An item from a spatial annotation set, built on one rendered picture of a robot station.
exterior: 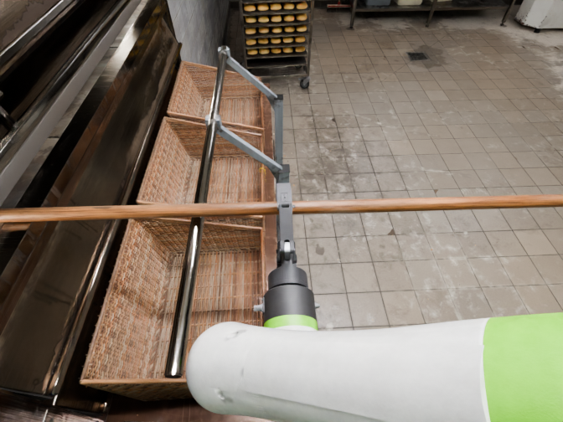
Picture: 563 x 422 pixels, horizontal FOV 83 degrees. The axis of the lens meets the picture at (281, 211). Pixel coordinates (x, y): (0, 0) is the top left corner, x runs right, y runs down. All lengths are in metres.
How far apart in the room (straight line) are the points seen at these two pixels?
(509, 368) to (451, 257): 2.07
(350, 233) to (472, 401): 1.99
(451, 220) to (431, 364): 2.27
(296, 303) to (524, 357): 0.37
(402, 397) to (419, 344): 0.04
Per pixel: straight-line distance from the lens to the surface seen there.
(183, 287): 0.65
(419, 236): 2.32
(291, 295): 0.55
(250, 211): 0.70
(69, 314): 0.99
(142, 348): 1.22
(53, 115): 0.72
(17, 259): 0.86
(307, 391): 0.32
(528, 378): 0.24
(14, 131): 0.65
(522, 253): 2.57
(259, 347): 0.37
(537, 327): 0.26
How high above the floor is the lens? 1.74
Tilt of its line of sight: 50 degrees down
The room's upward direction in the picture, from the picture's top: straight up
